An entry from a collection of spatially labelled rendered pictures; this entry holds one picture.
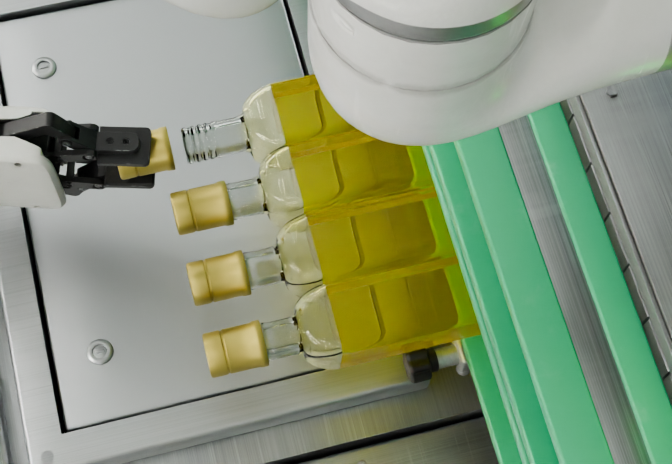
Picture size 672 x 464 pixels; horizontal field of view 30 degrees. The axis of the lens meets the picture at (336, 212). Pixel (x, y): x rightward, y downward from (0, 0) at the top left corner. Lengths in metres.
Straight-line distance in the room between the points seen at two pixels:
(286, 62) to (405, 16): 0.73
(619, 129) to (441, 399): 0.34
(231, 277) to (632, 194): 0.30
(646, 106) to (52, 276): 0.53
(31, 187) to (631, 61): 0.57
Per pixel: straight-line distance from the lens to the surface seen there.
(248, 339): 0.93
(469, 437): 1.11
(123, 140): 0.99
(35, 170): 0.98
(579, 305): 0.84
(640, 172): 0.86
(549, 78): 0.56
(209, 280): 0.95
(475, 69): 0.51
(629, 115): 0.88
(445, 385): 1.10
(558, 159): 0.87
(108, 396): 1.08
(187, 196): 0.97
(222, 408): 1.06
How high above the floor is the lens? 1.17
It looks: 8 degrees down
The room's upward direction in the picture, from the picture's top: 103 degrees counter-clockwise
